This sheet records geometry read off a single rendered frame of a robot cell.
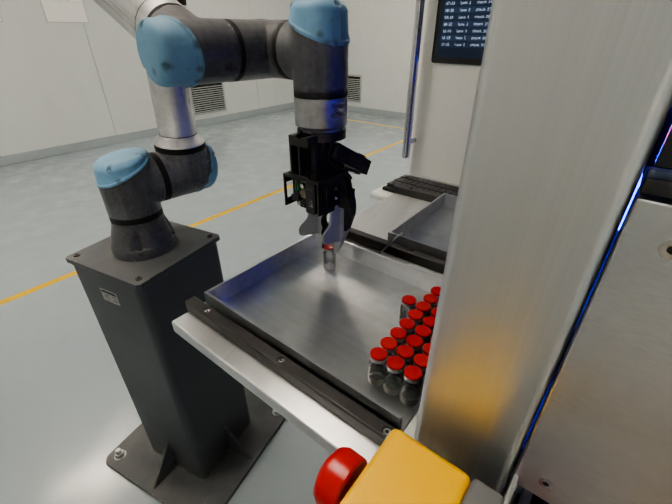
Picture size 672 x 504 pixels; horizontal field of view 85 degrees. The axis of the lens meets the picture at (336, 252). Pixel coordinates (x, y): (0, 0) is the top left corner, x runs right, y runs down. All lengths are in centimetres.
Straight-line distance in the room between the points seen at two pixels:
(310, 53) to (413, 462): 45
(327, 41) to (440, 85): 82
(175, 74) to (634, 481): 53
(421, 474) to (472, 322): 10
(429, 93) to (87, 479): 167
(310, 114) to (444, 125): 83
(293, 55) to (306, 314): 36
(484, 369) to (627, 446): 7
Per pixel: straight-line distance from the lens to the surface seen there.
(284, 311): 58
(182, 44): 52
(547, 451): 26
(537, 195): 17
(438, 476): 26
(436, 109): 131
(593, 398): 22
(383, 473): 25
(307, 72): 52
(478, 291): 20
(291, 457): 146
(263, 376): 50
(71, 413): 184
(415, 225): 83
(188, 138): 96
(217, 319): 56
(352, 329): 55
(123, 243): 98
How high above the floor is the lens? 125
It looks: 31 degrees down
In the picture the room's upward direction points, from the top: straight up
